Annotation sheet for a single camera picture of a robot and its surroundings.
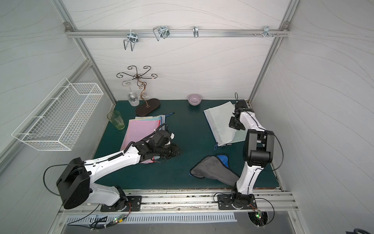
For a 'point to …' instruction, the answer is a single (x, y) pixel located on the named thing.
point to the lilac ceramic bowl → (194, 99)
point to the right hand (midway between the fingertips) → (236, 125)
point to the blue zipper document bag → (218, 117)
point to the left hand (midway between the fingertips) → (182, 153)
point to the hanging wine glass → (133, 97)
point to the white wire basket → (54, 124)
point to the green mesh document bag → (239, 135)
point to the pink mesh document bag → (137, 130)
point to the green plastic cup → (115, 117)
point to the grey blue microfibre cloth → (216, 168)
